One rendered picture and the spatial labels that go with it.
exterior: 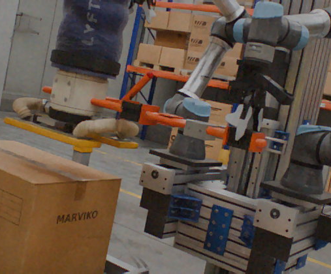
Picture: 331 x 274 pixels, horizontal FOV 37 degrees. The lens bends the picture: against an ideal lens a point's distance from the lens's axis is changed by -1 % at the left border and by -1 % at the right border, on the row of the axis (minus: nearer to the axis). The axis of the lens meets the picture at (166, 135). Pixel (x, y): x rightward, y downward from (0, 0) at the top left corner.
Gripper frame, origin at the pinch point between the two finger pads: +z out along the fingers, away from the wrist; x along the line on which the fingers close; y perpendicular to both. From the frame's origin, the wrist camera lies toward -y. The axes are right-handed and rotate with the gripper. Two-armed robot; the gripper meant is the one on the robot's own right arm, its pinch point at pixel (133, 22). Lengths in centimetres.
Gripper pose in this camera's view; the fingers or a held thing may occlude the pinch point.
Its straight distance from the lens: 205.1
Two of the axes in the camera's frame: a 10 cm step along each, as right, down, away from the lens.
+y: 5.7, 0.4, 8.2
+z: -2.0, 9.8, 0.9
